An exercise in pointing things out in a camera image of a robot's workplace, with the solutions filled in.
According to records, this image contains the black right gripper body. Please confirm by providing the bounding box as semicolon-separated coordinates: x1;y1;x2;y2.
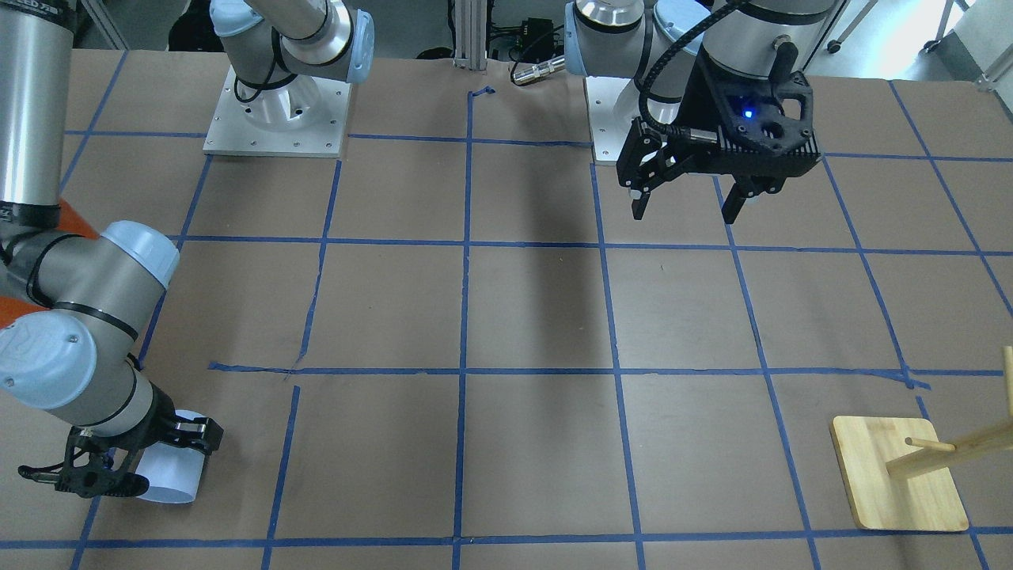
66;385;187;468

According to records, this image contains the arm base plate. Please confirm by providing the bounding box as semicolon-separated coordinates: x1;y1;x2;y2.
585;76;641;165
203;70;352;158

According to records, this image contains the pale blue plastic cup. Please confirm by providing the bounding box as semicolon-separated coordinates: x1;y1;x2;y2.
136;443;206;504

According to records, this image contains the aluminium frame post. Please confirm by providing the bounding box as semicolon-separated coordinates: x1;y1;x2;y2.
451;0;491;73

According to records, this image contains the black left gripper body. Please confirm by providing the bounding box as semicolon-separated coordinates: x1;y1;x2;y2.
677;59;820;179

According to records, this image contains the wooden cup holder stand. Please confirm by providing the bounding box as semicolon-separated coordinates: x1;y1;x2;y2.
829;345;1013;532

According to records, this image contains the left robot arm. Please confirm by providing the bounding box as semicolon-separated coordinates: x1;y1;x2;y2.
2;1;833;452

